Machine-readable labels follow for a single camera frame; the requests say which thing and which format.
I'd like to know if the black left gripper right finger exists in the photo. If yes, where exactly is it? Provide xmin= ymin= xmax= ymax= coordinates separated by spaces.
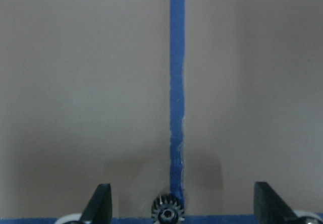
xmin=253 ymin=182 xmax=298 ymax=224

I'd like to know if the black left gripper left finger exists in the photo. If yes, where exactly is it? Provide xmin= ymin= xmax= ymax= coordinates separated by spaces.
xmin=79 ymin=184 xmax=112 ymax=224

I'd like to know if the small black bearing gear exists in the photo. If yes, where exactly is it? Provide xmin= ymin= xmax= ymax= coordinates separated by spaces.
xmin=151 ymin=194 xmax=185 ymax=224

